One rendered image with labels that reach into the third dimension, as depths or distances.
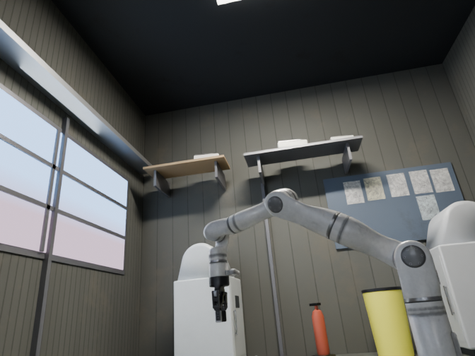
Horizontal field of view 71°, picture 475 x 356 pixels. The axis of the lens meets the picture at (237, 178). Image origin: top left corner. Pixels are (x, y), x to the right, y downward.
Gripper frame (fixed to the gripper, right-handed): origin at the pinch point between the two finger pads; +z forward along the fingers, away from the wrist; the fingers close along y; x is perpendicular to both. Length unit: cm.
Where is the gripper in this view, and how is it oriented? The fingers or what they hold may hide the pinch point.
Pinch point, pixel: (220, 318)
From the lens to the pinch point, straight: 129.8
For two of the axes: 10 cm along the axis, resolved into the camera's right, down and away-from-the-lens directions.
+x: 9.8, -1.4, -1.6
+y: -2.0, -3.6, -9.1
